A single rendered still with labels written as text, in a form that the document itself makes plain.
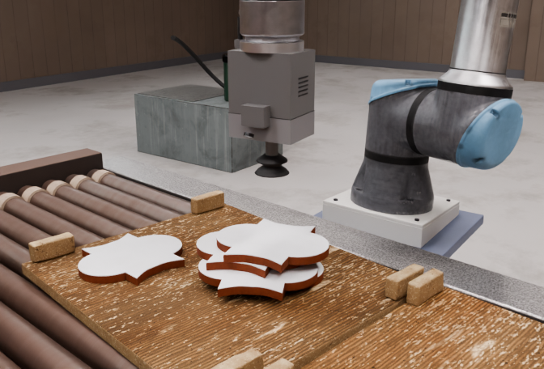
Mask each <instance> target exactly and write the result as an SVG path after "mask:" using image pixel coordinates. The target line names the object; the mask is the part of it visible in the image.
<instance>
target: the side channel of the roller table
mask: <svg viewBox="0 0 544 369"><path fill-rule="evenodd" d="M92 169H99V170H104V169H103V158H102V153H101V152H99V151H94V150H91V149H88V148H85V149H81V150H77V151H70V152H66V153H62V154H58V155H51V156H47V157H44V158H39V159H33V160H28V161H24V162H21V163H13V164H10V165H6V166H1V167H0V192H7V193H14V194H16V195H17V192H18V191H19V190H20V189H21V188H22V187H24V186H26V185H31V186H32V187H33V186H36V187H39V188H41V187H42V185H43V183H44V182H46V181H47V180H61V181H63V182H65V179H66V178H67V177H68V176H70V175H72V174H76V175H84V176H87V174H88V173H89V171H90V170H92Z"/></svg>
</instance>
